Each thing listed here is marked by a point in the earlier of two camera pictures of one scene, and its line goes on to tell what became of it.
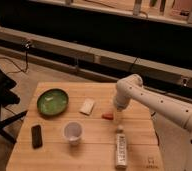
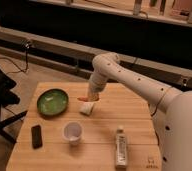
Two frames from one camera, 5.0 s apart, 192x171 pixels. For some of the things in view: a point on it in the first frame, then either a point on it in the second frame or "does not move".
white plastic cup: x=72 y=131 does not move
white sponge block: x=87 y=107 does not move
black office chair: x=1 y=95 does not move
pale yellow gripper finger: x=117 y=116 to x=93 y=93
